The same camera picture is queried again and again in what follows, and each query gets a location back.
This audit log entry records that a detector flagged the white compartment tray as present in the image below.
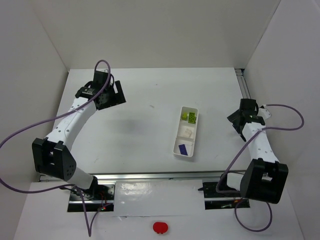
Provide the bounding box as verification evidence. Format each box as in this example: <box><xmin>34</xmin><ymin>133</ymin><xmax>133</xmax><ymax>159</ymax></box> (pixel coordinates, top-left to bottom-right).
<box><xmin>173</xmin><ymin>106</ymin><xmax>199</xmax><ymax>159</ymax></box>

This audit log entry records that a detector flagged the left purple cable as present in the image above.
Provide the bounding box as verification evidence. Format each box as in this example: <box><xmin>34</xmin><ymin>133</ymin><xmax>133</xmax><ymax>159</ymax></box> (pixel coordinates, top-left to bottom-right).
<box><xmin>0</xmin><ymin>59</ymin><xmax>112</xmax><ymax>238</ymax></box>

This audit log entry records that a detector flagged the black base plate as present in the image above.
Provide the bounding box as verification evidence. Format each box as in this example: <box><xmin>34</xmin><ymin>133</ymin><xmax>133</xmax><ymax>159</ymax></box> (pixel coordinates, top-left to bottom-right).
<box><xmin>198</xmin><ymin>182</ymin><xmax>242</xmax><ymax>210</ymax></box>
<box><xmin>67</xmin><ymin>183</ymin><xmax>116</xmax><ymax>213</ymax></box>

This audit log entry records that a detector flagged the small lime green lego brick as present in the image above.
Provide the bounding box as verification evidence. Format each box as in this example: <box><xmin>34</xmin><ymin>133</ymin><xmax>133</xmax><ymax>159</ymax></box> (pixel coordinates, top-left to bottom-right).
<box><xmin>181</xmin><ymin>112</ymin><xmax>188</xmax><ymax>121</ymax></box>

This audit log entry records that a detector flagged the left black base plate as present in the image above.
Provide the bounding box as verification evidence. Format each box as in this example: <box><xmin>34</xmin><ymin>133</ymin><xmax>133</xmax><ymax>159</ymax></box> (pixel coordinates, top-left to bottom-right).
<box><xmin>67</xmin><ymin>183</ymin><xmax>116</xmax><ymax>213</ymax></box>

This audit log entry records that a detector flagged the white lego brick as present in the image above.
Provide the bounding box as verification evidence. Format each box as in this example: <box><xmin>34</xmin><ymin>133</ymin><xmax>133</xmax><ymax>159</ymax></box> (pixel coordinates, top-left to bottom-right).
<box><xmin>182</xmin><ymin>127</ymin><xmax>194</xmax><ymax>138</ymax></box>

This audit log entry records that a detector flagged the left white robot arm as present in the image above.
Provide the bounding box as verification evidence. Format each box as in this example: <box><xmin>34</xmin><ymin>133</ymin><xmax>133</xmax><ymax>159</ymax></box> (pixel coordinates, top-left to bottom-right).
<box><xmin>31</xmin><ymin>70</ymin><xmax>126</xmax><ymax>199</ymax></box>

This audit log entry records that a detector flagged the red round button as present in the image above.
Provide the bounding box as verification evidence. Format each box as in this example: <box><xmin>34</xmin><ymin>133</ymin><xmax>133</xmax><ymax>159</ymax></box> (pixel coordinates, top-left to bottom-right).
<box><xmin>152</xmin><ymin>221</ymin><xmax>169</xmax><ymax>235</ymax></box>

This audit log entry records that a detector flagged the blue lego plate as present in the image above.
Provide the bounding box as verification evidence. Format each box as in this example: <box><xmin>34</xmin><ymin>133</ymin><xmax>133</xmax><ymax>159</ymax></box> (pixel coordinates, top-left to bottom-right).
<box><xmin>178</xmin><ymin>144</ymin><xmax>188</xmax><ymax>156</ymax></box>

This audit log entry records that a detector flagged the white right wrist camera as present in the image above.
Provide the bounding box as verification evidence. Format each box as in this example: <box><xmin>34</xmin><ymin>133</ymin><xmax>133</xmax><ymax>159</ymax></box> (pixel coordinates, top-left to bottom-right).
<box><xmin>258</xmin><ymin>106</ymin><xmax>272</xmax><ymax>120</ymax></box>

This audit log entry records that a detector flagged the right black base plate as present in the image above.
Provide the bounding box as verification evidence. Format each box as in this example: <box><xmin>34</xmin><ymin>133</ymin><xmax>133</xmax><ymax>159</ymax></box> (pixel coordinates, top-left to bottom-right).
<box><xmin>198</xmin><ymin>182</ymin><xmax>242</xmax><ymax>210</ymax></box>

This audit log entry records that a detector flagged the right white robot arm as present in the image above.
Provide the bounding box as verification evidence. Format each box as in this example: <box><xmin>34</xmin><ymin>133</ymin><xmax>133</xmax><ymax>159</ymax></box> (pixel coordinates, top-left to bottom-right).
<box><xmin>216</xmin><ymin>98</ymin><xmax>289</xmax><ymax>204</ymax></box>

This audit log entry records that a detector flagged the long lime green lego brick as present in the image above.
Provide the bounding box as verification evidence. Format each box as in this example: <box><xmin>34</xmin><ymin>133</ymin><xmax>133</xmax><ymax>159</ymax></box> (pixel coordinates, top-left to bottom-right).
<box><xmin>188</xmin><ymin>112</ymin><xmax>197</xmax><ymax>124</ymax></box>

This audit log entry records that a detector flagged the aluminium rail frame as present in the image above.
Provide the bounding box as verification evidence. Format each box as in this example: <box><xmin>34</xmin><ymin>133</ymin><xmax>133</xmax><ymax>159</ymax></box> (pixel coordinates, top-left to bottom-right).
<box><xmin>39</xmin><ymin>67</ymin><xmax>253</xmax><ymax>182</ymax></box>

